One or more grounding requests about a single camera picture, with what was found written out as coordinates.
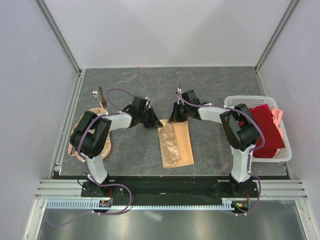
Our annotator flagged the metal spoon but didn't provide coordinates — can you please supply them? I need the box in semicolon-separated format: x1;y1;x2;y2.
92;90;104;109

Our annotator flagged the aluminium frame post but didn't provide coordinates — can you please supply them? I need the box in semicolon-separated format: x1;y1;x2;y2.
254;0;301;73
34;0;83;76

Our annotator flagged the grey slotted cable duct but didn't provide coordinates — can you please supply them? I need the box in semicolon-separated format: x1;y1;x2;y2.
46;199;249;211

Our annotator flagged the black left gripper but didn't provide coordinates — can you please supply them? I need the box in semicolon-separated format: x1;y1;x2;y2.
138;106;163;130

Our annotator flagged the white perforated plastic basket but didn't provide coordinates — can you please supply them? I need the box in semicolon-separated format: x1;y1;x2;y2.
224;95;293;163

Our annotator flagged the peach cloth napkin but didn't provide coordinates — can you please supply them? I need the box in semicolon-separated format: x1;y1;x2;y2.
157;119;195;169

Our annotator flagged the pink cloth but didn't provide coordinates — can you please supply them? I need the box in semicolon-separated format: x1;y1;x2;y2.
271;108;284;140

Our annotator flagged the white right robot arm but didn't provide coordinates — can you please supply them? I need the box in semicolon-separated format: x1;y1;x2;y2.
168;86;262;197

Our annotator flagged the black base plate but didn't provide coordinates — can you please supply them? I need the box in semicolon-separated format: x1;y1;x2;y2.
81;176;258;205

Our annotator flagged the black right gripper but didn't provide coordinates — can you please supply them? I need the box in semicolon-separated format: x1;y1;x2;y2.
168;101;190;123

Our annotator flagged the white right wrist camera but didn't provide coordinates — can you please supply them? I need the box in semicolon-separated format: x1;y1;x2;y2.
175;85;185;105

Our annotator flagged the red cloth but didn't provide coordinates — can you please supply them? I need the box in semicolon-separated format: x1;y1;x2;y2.
249;104;285;159

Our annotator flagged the right aluminium frame post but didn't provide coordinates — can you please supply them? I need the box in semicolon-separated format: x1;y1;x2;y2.
254;0;301;73

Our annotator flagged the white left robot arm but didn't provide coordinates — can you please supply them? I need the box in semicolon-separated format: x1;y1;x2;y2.
70;96;163;197

